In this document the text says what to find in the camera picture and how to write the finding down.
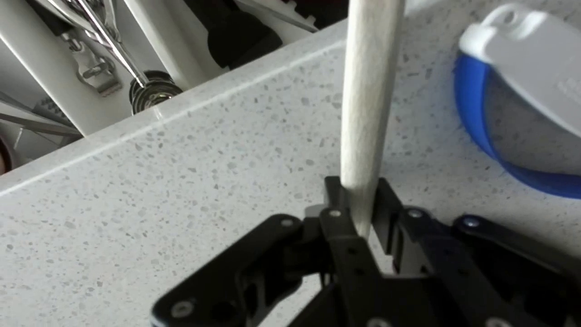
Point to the white drawer organizer tray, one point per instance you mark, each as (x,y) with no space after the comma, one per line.
(25,51)

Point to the white cylindrical rod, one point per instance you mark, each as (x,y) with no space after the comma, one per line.
(370,110)

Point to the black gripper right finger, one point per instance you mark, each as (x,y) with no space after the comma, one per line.
(448,273)

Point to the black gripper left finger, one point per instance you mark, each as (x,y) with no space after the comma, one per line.
(339,266)

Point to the blue and white round gadget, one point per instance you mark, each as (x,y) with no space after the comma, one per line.
(533,66)

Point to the metal tongs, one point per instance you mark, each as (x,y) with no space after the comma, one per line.
(92,64)

